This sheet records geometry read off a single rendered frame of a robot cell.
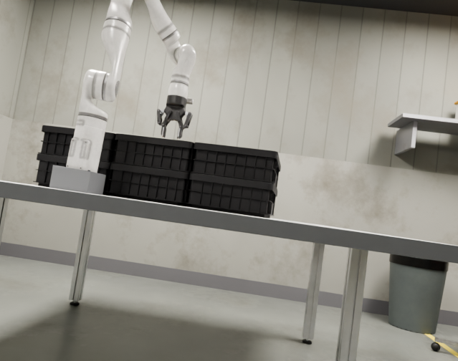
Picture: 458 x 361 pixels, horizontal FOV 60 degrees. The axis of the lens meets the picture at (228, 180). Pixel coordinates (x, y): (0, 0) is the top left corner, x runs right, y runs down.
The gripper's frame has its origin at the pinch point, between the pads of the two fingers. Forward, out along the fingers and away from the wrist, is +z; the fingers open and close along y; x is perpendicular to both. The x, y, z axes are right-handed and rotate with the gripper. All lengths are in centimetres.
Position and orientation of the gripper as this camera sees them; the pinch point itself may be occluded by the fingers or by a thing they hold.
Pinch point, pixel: (171, 134)
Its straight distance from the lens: 154.0
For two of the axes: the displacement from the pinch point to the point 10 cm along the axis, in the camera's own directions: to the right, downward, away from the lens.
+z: -1.4, 9.9, -1.0
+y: 9.8, 1.2, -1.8
